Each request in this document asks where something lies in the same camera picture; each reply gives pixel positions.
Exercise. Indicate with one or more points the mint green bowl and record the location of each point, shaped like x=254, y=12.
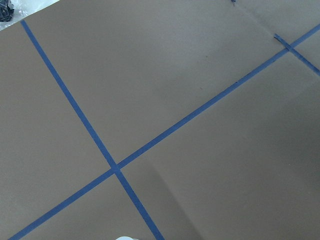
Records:
x=126, y=238

